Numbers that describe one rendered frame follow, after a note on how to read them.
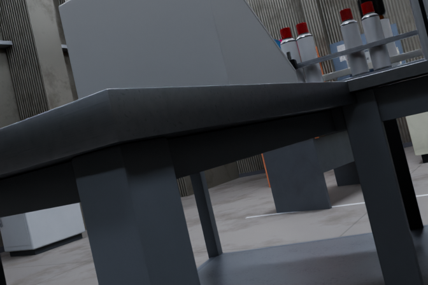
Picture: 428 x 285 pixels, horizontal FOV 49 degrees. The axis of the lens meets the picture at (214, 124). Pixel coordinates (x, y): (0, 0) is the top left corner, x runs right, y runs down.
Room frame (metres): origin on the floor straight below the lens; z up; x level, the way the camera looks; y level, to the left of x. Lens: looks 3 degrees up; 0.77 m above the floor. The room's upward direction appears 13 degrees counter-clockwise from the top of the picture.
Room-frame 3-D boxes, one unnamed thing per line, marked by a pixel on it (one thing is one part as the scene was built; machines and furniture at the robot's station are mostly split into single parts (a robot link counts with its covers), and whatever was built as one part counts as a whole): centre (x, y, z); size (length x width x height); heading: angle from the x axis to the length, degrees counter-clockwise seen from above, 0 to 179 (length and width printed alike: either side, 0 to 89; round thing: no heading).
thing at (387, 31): (1.65, -0.63, 1.03); 0.09 x 0.09 x 0.30
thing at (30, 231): (6.16, 2.46, 0.81); 0.81 x 0.72 x 1.62; 146
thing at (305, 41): (1.46, -0.34, 0.98); 0.05 x 0.05 x 0.20
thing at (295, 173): (4.92, -1.05, 0.34); 1.28 x 0.66 x 0.68; 136
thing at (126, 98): (0.96, 0.20, 0.81); 0.90 x 0.90 x 0.04; 57
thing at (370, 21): (1.39, -0.52, 0.98); 0.05 x 0.05 x 0.20
